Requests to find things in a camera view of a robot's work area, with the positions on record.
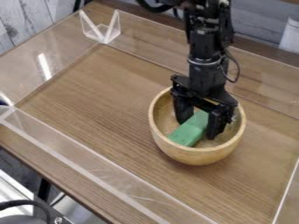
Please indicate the light wooden bowl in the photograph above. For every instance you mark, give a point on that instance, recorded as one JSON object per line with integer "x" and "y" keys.
{"x": 207, "y": 151}

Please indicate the black metal table leg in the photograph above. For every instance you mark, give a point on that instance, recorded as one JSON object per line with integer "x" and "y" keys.
{"x": 44, "y": 189}

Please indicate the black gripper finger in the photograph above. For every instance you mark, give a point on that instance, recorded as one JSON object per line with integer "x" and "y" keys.
{"x": 216, "y": 124}
{"x": 183, "y": 109}

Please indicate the clear acrylic corner bracket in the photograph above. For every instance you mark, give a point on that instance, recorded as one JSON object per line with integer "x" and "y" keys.
{"x": 101, "y": 33}

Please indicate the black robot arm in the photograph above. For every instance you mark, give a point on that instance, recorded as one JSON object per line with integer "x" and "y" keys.
{"x": 208, "y": 30}

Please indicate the clear acrylic tray wall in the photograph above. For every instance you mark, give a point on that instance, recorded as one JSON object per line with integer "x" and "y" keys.
{"x": 73, "y": 121}

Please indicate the green rectangular block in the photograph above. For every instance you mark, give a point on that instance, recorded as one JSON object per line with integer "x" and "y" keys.
{"x": 190, "y": 132}

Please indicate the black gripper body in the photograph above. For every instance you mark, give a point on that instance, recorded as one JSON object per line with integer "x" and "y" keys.
{"x": 203, "y": 89}

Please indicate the white cylinder container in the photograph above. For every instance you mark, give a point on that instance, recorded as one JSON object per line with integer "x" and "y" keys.
{"x": 290, "y": 39}

